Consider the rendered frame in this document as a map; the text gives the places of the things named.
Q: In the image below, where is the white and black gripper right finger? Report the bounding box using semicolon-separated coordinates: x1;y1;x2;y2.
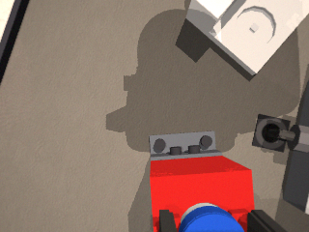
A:
247;210;287;232

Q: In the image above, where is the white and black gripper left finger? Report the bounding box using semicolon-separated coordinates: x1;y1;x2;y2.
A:
159;210;178;232

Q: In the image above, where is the dark grey bolted mounting bracket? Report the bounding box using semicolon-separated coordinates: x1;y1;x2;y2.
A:
150;130;222;160

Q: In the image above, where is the white tube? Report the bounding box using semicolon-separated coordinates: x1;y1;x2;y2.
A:
181;202;218;223

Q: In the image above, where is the red tube rack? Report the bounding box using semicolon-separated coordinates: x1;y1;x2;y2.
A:
150;156;255;232

